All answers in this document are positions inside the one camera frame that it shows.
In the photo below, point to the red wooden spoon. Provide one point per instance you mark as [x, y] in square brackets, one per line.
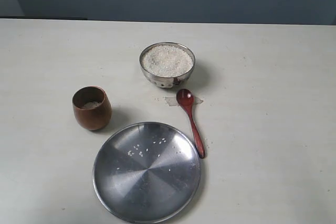
[185, 100]

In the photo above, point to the steel bowl of rice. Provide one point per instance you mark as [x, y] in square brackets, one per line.
[167, 64]

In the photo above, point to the clear tape patch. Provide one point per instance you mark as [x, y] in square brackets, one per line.
[172, 101]

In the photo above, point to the brown wooden cup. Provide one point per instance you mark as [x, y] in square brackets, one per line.
[92, 108]

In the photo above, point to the round steel plate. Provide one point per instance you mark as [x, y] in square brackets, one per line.
[146, 172]

